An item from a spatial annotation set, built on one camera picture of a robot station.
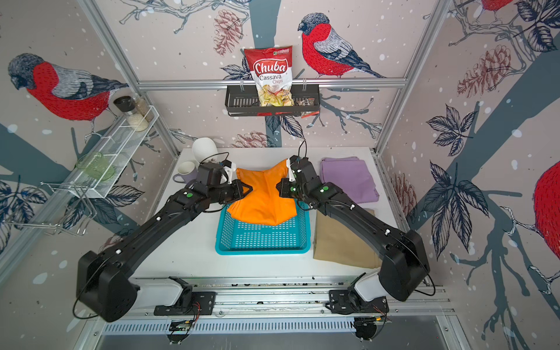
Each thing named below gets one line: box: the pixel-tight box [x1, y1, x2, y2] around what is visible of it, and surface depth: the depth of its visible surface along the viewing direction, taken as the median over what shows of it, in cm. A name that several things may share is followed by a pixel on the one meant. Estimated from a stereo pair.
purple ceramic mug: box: [172, 161, 198, 184], surface depth 104 cm
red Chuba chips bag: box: [244, 45, 295, 108], surface depth 83 cm
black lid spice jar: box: [113, 95, 138, 115], surface depth 81 cm
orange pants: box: [227, 159, 298, 227], surface depth 79 cm
